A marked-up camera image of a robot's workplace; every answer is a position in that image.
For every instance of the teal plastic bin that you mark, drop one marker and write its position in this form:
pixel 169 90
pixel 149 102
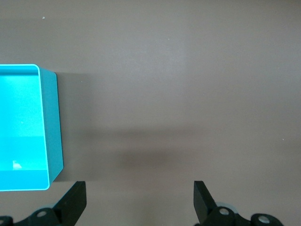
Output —
pixel 21 117

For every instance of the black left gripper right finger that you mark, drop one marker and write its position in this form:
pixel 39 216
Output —
pixel 201 202

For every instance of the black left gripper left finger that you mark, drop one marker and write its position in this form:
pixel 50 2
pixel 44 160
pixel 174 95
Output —
pixel 75 202

